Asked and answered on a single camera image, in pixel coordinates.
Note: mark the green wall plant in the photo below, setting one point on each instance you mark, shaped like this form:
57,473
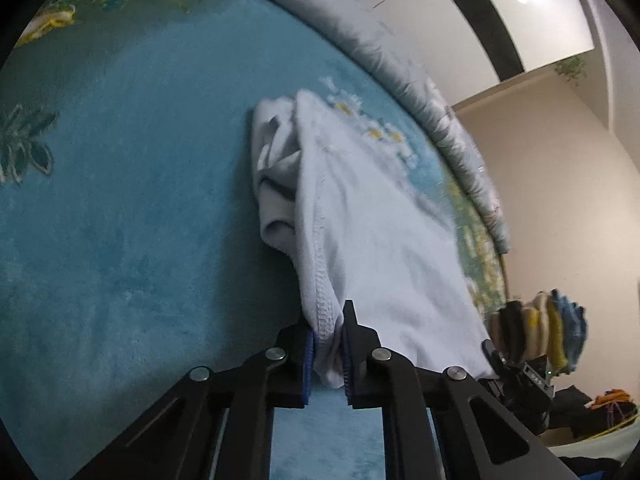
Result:
571,70

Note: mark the orange cloth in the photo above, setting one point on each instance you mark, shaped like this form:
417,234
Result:
614,399

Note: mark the white wardrobe with black stripe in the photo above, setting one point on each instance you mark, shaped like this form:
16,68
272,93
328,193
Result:
410,35

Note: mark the dark cloth pile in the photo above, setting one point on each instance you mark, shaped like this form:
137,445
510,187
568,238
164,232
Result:
575,410

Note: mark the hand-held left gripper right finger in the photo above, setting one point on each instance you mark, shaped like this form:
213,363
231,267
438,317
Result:
346,360

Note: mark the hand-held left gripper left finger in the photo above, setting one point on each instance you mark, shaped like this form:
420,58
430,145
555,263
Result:
308,365

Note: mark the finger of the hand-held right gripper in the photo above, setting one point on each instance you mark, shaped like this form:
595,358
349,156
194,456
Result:
490,355

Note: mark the person's right hand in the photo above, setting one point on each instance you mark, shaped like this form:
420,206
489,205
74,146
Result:
530,325

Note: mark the pale blue floral duvet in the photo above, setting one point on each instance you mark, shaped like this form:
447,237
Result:
350,20

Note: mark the light blue shirt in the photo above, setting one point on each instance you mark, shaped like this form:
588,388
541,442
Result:
380,240

